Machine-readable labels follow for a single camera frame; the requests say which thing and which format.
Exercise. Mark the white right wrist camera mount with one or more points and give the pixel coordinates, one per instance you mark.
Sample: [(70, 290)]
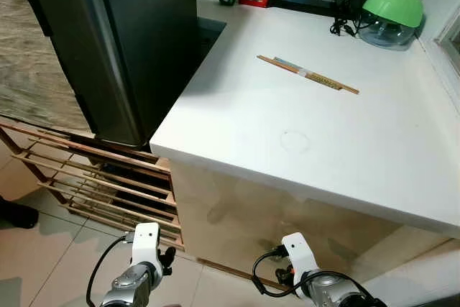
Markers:
[(298, 253)]

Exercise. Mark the black shoe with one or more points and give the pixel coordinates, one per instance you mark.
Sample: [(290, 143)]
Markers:
[(17, 213)]

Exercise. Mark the green dome air purifier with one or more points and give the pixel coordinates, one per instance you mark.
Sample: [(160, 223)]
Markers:
[(394, 6)]

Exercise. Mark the wrapped wooden chopsticks pair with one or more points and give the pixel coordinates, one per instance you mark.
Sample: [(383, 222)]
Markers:
[(309, 75)]

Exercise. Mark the wooden slatted rack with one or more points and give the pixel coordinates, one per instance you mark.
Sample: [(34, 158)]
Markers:
[(108, 185)]

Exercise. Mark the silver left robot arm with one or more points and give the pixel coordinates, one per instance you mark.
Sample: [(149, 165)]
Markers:
[(129, 285)]

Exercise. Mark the white window frame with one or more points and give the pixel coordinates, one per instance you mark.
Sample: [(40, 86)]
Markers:
[(451, 37)]

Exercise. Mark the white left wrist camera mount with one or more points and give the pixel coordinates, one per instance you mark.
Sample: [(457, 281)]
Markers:
[(146, 244)]

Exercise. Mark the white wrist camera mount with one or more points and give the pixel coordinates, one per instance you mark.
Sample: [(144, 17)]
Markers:
[(298, 253), (146, 244)]

